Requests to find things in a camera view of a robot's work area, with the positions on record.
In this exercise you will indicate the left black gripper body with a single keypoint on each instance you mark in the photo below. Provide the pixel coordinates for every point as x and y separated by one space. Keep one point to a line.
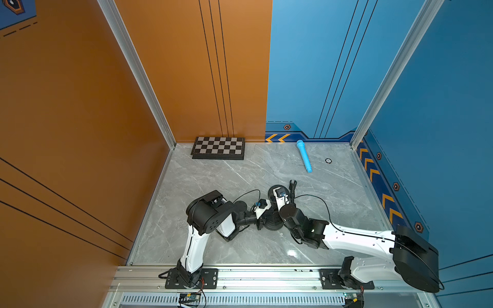
259 222

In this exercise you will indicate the black round stand base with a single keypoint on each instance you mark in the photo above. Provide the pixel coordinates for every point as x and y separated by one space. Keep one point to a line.
274 222

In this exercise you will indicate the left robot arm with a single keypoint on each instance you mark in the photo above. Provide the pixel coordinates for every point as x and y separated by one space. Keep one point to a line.
213 213

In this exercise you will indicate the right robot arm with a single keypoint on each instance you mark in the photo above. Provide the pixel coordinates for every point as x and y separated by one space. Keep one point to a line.
399 255

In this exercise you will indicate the light blue toy microphone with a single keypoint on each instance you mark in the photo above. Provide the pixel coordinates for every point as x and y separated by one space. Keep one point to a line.
303 152

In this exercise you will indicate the black white checkerboard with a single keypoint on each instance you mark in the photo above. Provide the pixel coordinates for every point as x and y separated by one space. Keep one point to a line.
219 148

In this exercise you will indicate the left green circuit board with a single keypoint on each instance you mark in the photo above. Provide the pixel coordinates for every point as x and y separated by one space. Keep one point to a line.
189 299

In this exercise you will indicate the green circuit board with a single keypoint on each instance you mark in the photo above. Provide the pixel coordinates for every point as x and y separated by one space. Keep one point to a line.
189 299
354 301

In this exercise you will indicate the right green circuit board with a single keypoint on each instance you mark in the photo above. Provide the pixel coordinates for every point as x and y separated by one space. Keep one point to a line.
354 301

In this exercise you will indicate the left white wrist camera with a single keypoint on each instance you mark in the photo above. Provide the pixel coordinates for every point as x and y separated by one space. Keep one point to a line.
261 207

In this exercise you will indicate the aluminium rail frame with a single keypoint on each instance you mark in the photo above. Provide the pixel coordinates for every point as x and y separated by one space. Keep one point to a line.
257 286

